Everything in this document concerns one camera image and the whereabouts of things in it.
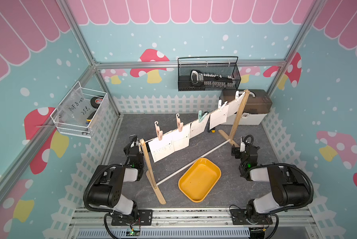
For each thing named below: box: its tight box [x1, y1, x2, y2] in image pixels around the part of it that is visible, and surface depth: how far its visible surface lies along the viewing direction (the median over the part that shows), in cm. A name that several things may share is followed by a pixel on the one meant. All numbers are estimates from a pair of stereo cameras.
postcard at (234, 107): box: [226, 93, 246, 119], surface depth 71 cm
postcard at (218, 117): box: [209, 104, 230, 130], surface depth 71 cm
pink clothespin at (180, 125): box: [176, 113, 184, 132], surface depth 57 cm
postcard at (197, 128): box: [189, 113, 210, 139], surface depth 66 cm
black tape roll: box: [90, 96, 104, 110], surface depth 82 cm
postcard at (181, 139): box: [171, 123, 191, 152], surface depth 60 cm
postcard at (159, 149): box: [148, 131, 175, 163], surface depth 59 cm
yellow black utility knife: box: [85, 110, 97, 125], surface depth 66 cm
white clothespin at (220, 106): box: [217, 99, 228, 112], surface depth 65 cm
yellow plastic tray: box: [178, 157, 222, 203], surface depth 87 cm
